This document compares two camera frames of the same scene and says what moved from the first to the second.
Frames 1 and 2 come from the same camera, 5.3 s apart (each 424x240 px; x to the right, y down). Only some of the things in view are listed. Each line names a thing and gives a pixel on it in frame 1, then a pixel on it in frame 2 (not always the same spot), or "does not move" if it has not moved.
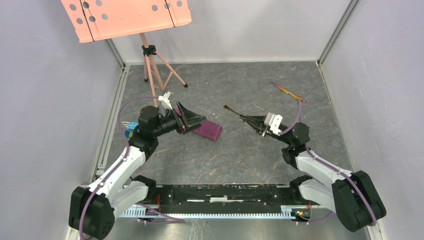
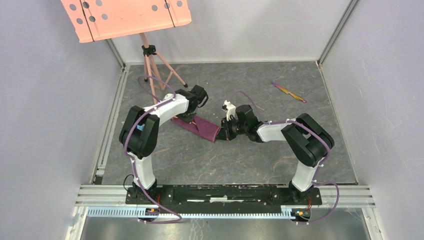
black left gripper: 191,117 -> 189,119
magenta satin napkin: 209,129 does not move
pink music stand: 92,20 does not move
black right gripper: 255,121 -> 224,133
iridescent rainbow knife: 302,100 does not move
